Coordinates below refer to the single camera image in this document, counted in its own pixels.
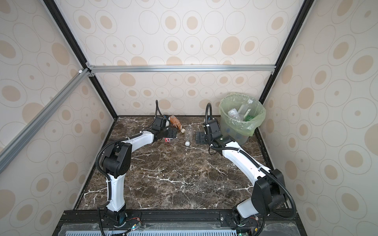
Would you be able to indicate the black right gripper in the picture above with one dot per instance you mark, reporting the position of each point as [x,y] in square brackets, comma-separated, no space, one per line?
[202,134]

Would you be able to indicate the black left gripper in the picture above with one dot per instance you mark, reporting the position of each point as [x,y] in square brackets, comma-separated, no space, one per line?
[174,133]

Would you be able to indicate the yellow cap red label bottle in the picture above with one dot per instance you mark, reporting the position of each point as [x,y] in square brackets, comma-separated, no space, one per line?
[171,140]

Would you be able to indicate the blue label clear bottle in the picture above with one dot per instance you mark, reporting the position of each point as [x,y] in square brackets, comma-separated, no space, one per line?
[234,114]

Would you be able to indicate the green sprite bottle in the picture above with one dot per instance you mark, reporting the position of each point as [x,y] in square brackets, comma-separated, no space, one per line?
[248,118]

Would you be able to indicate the large clear square bottle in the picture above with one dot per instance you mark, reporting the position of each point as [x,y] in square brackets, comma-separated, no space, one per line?
[245,108]

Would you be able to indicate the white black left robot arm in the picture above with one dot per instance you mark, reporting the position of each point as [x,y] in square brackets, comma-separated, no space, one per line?
[114,160]

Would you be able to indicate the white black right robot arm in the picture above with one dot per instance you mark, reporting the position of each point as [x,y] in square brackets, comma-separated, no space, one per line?
[269,191]

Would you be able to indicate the mesh bin with green liner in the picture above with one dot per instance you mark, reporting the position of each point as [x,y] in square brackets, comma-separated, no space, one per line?
[240,131]

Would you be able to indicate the brown tea bottle at back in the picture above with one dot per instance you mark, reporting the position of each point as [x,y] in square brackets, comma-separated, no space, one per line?
[176,123]

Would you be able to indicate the clear crushed unlabeled bottle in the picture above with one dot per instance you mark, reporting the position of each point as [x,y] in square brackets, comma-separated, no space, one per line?
[189,134]

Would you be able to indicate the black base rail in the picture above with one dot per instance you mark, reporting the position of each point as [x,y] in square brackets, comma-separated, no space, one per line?
[205,222]

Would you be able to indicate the horizontal aluminium back rail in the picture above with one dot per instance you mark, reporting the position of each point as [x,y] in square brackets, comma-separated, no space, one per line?
[181,68]

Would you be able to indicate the diagonal aluminium left rail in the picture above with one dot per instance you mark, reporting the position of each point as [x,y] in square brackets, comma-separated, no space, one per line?
[17,144]

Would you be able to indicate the black left corner post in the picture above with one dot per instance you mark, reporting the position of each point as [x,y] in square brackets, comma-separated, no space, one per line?
[52,8]

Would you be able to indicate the black corner post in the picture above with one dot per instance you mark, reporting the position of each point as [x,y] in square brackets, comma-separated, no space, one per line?
[52,8]
[297,25]

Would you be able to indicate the black right corner post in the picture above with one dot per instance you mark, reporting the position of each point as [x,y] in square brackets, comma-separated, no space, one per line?
[297,25]

